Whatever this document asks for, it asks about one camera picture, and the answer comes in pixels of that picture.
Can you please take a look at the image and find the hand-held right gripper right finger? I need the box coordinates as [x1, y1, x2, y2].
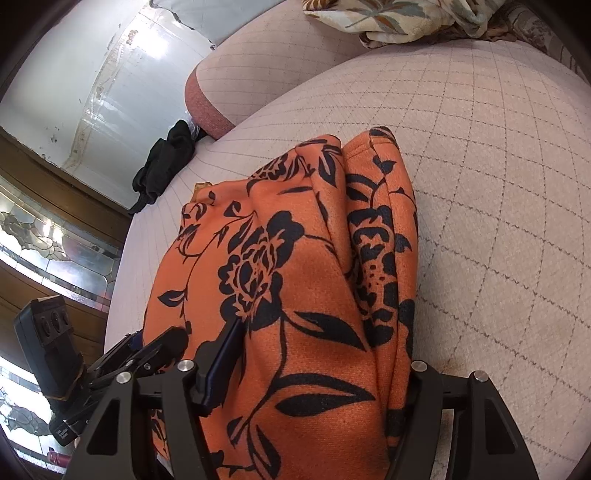
[388, 360, 541, 480]

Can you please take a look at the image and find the light blue pillow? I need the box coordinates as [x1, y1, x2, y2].
[150, 0, 282, 49]

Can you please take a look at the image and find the white quilted mattress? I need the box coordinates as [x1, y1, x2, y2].
[104, 34, 591, 480]

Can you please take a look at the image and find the wooden door with stained glass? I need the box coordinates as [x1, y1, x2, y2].
[0, 129, 132, 462]

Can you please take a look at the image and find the brown patterned pillow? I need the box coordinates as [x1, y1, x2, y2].
[503, 4, 580, 70]

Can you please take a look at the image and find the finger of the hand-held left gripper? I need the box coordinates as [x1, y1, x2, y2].
[85, 331, 144, 386]
[133, 325, 190, 376]

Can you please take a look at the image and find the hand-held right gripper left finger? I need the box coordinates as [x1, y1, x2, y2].
[74, 318, 243, 480]

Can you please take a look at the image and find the leaf print blanket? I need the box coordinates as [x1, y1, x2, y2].
[302, 0, 513, 49]

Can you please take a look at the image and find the orange floral garment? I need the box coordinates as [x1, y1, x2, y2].
[143, 126, 420, 480]

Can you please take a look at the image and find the pink bolster pillow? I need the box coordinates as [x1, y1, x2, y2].
[185, 0, 384, 140]

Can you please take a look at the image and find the black cloth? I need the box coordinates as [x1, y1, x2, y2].
[128, 119, 201, 214]

